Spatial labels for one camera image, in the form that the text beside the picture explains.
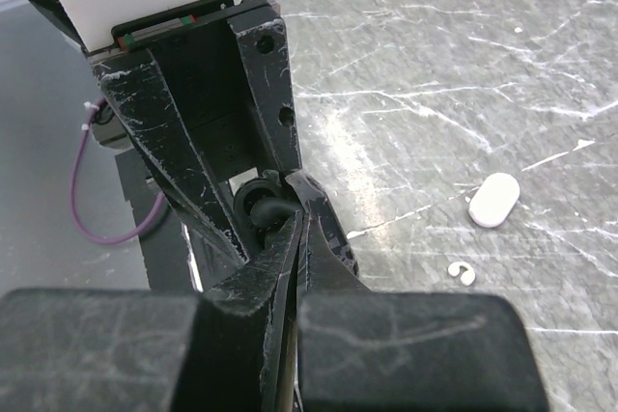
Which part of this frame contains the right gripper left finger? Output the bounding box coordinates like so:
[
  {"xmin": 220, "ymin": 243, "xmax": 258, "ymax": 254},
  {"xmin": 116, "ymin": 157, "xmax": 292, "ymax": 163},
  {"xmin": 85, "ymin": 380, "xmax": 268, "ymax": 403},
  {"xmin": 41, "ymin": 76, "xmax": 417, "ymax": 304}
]
[{"xmin": 200, "ymin": 211, "xmax": 303, "ymax": 412}]

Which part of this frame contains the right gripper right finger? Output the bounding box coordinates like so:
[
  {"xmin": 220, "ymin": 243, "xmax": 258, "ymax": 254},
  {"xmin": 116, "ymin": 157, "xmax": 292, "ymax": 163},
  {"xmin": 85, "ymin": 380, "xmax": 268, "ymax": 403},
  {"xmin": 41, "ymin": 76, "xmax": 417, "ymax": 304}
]
[{"xmin": 285, "ymin": 170, "xmax": 369, "ymax": 292}]

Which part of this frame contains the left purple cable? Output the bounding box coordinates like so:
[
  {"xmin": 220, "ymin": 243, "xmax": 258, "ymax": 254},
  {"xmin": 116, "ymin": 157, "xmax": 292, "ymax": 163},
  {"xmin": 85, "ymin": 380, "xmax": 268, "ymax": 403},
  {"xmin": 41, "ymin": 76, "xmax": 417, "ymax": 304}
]
[{"xmin": 70, "ymin": 97, "xmax": 168, "ymax": 244}]

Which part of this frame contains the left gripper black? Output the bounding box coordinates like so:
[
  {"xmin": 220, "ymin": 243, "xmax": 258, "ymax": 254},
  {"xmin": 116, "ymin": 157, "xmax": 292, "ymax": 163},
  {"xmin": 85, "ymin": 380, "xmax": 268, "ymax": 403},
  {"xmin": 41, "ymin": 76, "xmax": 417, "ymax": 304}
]
[{"xmin": 89, "ymin": 0, "xmax": 302, "ymax": 262}]

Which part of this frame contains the black charging case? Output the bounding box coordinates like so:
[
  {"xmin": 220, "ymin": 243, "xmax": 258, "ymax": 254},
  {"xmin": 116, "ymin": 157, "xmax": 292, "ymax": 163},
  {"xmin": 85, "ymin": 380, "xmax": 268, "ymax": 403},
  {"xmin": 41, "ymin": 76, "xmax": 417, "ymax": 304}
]
[{"xmin": 234, "ymin": 170, "xmax": 359, "ymax": 277}]

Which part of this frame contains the black earbud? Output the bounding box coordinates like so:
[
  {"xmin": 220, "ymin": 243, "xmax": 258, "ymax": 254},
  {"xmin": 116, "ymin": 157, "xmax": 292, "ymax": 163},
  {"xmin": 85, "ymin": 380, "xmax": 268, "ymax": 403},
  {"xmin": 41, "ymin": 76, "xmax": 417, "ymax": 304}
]
[{"xmin": 249, "ymin": 197, "xmax": 297, "ymax": 230}]

